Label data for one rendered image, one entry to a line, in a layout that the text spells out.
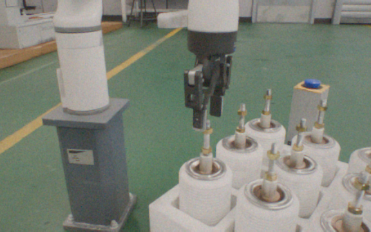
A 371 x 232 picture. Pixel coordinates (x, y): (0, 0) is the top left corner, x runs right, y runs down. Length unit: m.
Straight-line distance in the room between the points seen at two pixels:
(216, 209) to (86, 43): 0.40
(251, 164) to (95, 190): 0.36
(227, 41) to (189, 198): 0.27
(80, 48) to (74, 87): 0.08
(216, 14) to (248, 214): 0.29
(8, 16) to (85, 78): 2.32
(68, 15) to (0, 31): 2.36
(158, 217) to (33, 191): 0.52
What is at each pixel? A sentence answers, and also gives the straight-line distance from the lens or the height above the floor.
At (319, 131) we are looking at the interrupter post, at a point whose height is 0.28.
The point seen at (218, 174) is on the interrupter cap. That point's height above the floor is 0.25.
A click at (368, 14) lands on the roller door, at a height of 0.16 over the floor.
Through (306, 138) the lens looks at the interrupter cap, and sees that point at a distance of 0.70.
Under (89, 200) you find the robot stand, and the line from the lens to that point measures 0.77.
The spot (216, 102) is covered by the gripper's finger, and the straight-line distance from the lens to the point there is 0.54.
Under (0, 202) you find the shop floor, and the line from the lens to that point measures 1.02.
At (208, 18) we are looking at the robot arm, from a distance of 0.44.
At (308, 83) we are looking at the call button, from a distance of 0.84.
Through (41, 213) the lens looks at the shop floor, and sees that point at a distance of 0.93.
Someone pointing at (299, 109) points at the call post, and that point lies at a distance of 0.85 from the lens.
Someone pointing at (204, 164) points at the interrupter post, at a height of 0.27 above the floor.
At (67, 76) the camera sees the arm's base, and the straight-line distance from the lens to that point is 0.67.
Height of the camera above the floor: 0.55
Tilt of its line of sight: 23 degrees down
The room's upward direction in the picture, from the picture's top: straight up
